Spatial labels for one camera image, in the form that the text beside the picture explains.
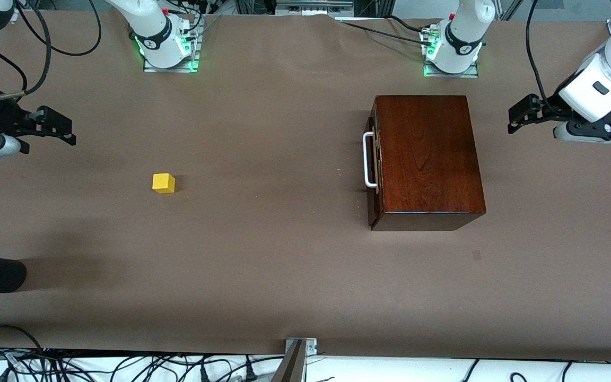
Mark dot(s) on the dark brown wooden cabinet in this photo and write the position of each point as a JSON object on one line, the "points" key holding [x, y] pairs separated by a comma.
{"points": [[427, 159]]}

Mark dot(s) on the yellow wooden block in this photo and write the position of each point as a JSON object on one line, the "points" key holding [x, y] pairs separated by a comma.
{"points": [[163, 183]]}

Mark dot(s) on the brown paper table cover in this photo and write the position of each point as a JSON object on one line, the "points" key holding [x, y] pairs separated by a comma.
{"points": [[231, 265]]}

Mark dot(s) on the silver camera mount bracket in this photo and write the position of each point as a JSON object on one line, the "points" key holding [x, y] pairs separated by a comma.
{"points": [[310, 345]]}

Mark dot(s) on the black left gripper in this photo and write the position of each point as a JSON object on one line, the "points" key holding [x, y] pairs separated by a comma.
{"points": [[548, 106]]}

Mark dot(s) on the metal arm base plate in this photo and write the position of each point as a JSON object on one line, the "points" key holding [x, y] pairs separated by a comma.
{"points": [[170, 69], [451, 75]]}

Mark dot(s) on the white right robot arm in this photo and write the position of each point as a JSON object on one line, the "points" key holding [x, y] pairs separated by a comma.
{"points": [[151, 24]]}

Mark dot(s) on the grey camera pole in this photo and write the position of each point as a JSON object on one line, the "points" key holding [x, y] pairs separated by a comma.
{"points": [[290, 369]]}

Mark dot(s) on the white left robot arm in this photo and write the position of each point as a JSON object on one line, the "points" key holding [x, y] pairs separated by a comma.
{"points": [[610, 74]]}

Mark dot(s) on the grey metal control box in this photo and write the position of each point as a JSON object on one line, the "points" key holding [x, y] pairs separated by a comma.
{"points": [[313, 5]]}

